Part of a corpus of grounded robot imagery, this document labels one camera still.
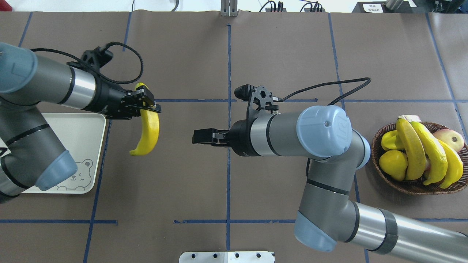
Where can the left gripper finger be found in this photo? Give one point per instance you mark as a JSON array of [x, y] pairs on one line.
[[144, 110], [141, 97]]

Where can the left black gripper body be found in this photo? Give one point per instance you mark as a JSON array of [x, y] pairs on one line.
[[110, 99]]

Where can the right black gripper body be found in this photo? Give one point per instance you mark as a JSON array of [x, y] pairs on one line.
[[240, 138]]

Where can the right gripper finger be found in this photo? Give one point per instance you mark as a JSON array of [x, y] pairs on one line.
[[206, 140], [208, 133]]

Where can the yellow banana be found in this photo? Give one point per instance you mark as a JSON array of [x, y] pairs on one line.
[[413, 147], [435, 153], [455, 166], [149, 132]]

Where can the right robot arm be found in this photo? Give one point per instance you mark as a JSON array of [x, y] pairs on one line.
[[326, 215]]

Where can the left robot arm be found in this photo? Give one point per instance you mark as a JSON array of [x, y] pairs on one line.
[[33, 155]]

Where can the paper basket tag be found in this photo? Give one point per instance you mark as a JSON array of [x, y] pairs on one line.
[[410, 118]]

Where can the brown wicker basket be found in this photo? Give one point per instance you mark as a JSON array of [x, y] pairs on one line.
[[415, 187]]

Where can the white bear tray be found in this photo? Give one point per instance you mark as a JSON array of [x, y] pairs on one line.
[[82, 135]]

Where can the yellow starfruit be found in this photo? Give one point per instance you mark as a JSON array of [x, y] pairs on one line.
[[391, 141]]

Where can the yellow lemon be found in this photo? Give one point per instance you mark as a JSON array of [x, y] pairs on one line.
[[394, 163]]

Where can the aluminium frame post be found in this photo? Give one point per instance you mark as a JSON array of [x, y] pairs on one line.
[[229, 8]]

